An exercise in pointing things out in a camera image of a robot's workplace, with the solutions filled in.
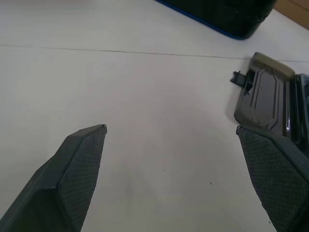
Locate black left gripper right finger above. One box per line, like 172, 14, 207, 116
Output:
236, 125, 309, 232

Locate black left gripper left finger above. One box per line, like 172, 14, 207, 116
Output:
0, 124, 108, 232

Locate black plastic case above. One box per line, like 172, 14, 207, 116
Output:
229, 51, 309, 153

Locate black case with blue trim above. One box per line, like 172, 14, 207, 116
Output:
154, 0, 277, 41

